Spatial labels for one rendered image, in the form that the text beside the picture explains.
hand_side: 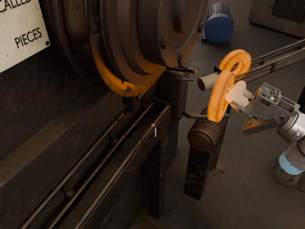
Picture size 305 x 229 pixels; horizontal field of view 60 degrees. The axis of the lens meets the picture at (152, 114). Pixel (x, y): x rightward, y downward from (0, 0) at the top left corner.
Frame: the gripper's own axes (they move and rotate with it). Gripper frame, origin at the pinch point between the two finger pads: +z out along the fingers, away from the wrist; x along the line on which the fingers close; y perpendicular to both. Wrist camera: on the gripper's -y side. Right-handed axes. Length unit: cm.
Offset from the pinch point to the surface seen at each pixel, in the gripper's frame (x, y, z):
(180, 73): -9.6, -9.0, 15.9
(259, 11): -265, -67, 11
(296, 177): -49, -62, -59
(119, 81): 27.2, 8.4, 20.5
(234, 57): -36.1, -8.0, 2.9
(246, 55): -41.4, -7.7, -0.9
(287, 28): -256, -68, -25
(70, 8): 33, 24, 29
